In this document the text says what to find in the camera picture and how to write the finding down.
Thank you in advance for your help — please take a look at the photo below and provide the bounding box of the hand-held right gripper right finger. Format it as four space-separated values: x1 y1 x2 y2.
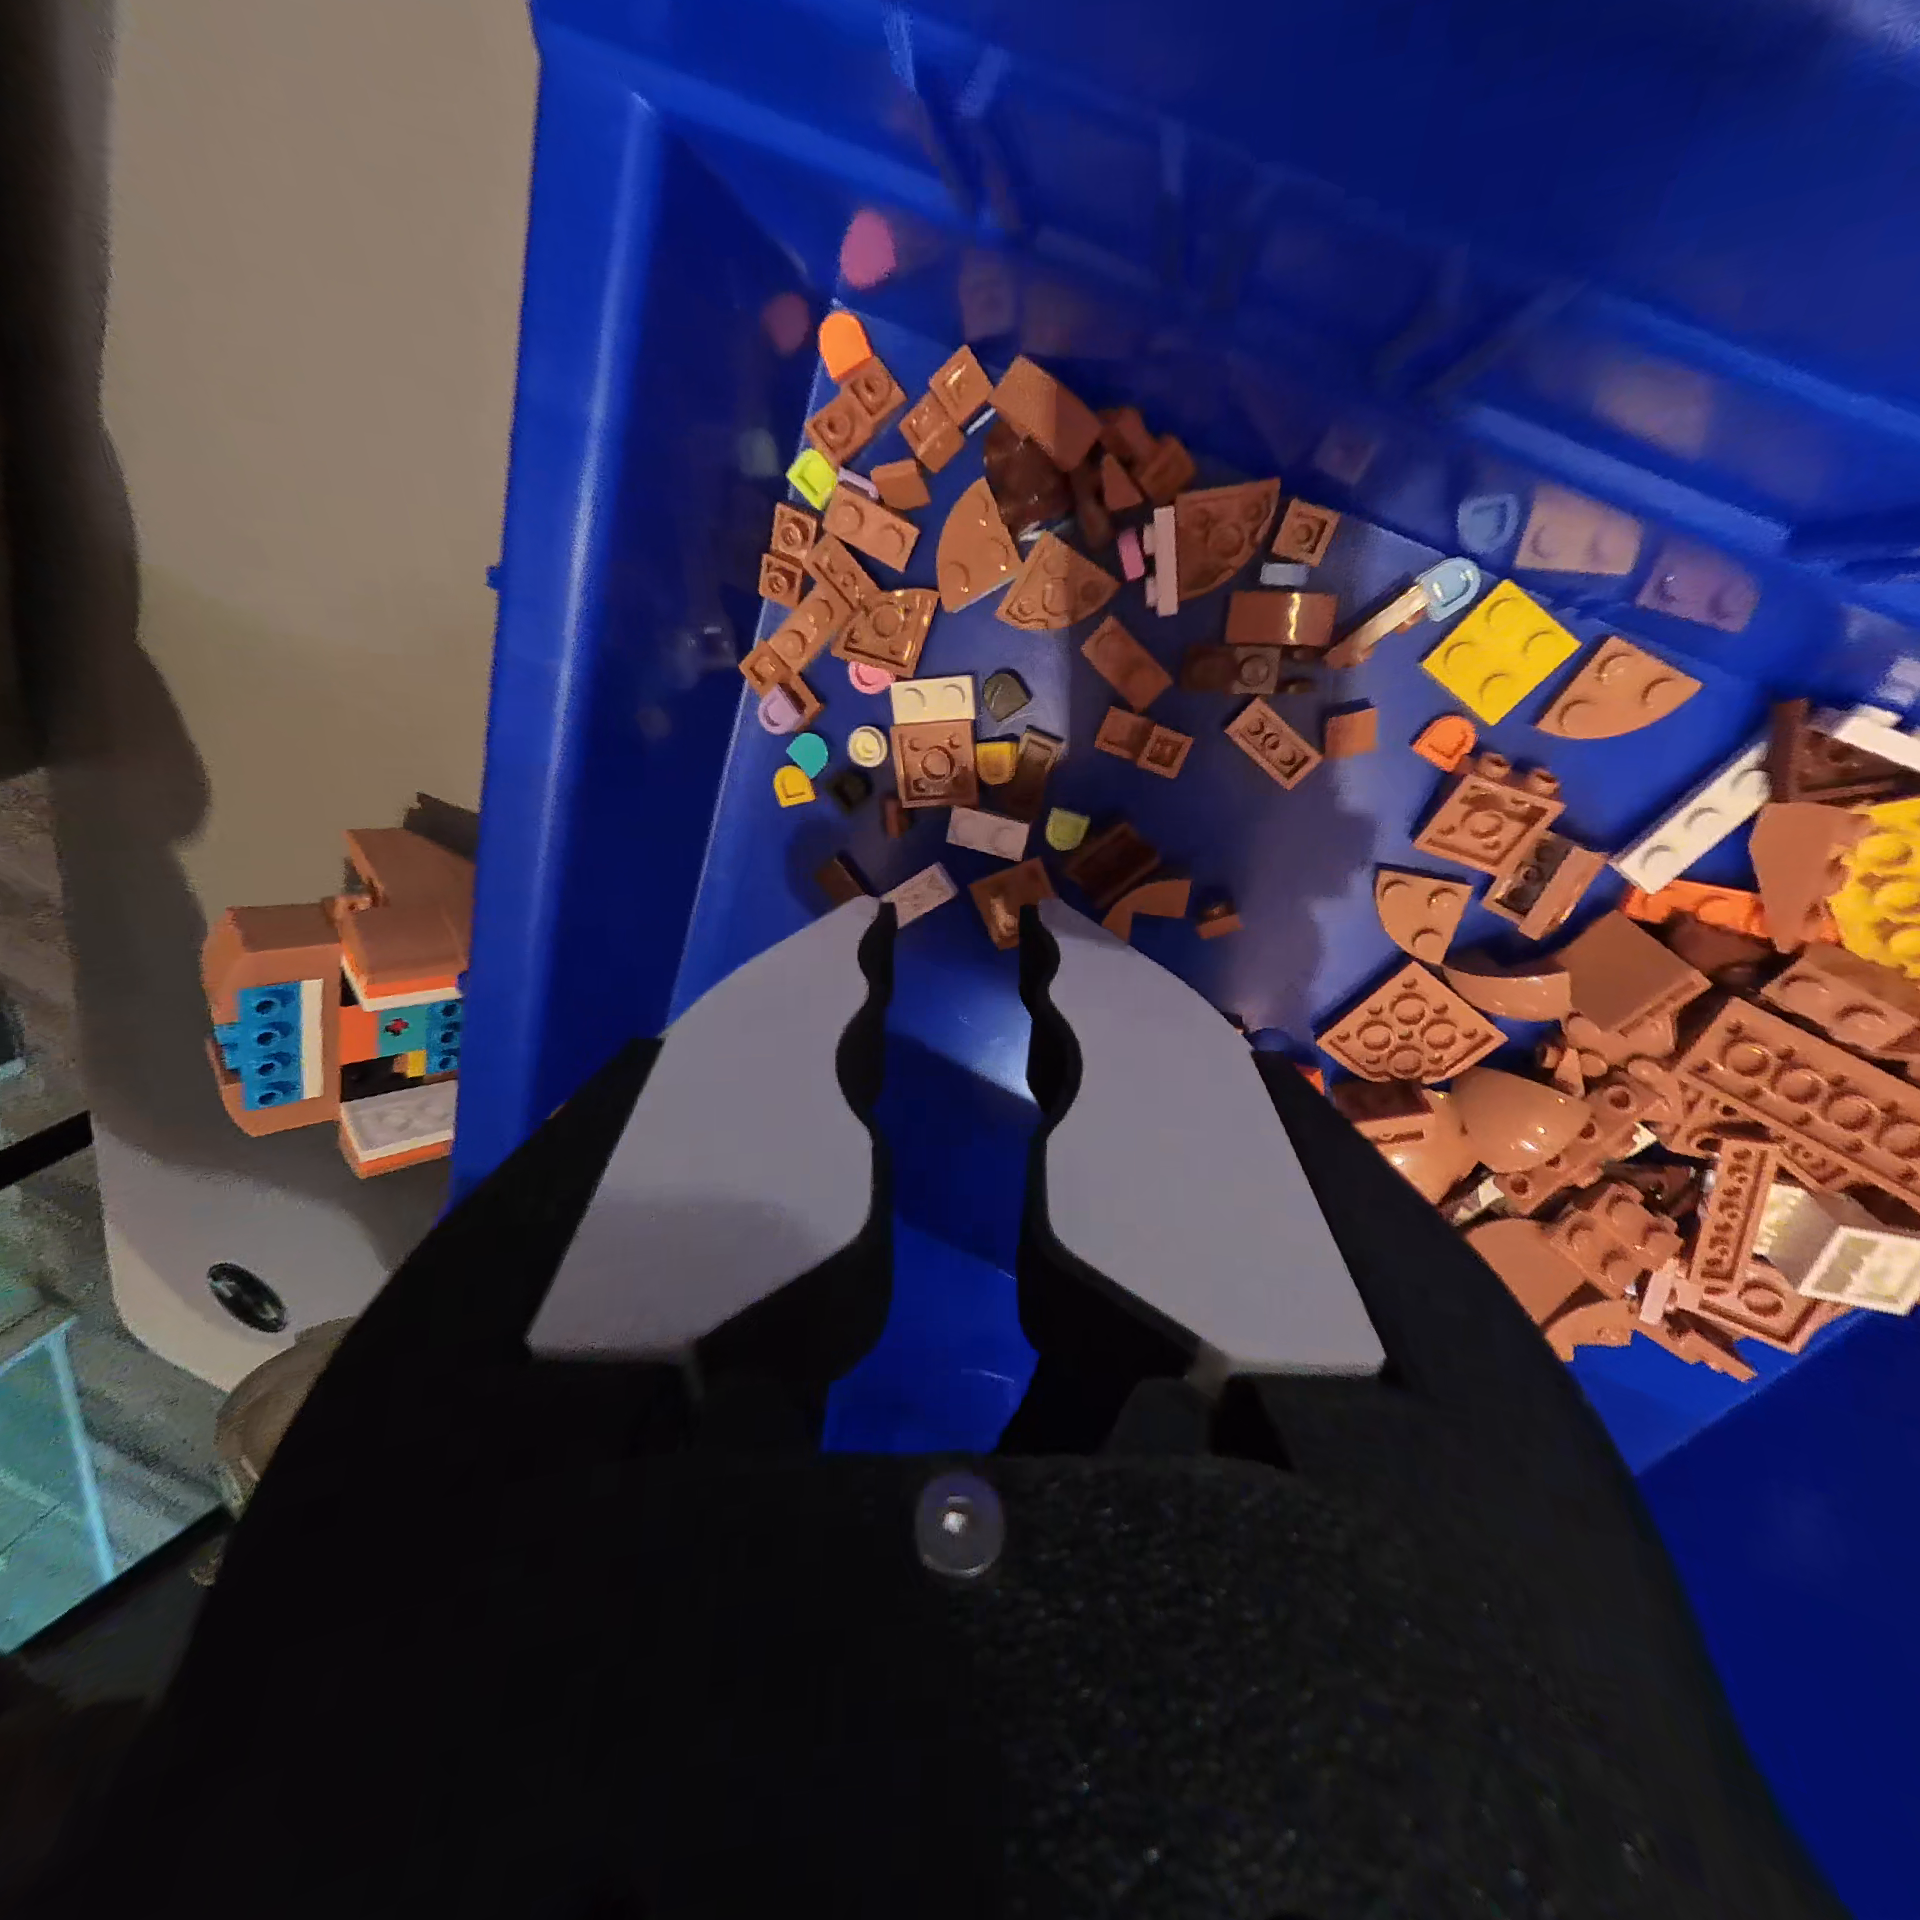
1014 896 1389 1397

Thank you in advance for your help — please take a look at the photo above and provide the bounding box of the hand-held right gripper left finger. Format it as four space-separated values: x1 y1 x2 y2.
523 892 898 1397

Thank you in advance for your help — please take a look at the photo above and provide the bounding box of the pile of lego pieces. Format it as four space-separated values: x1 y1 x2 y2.
741 307 1920 1382

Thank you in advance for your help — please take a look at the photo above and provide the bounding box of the blue plastic bin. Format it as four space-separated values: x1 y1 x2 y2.
450 0 1920 1920

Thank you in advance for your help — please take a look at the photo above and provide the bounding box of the small brown lego model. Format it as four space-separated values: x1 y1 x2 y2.
201 794 481 1179

